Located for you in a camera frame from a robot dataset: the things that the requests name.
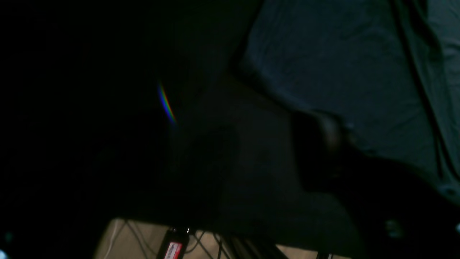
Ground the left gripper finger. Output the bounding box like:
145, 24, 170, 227
291, 110, 363, 192

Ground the dark grey T-shirt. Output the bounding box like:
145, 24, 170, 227
238, 0, 460, 195

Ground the white power strip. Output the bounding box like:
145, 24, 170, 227
156, 227, 191, 259

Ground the black table cloth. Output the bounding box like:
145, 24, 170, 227
1, 0, 366, 259

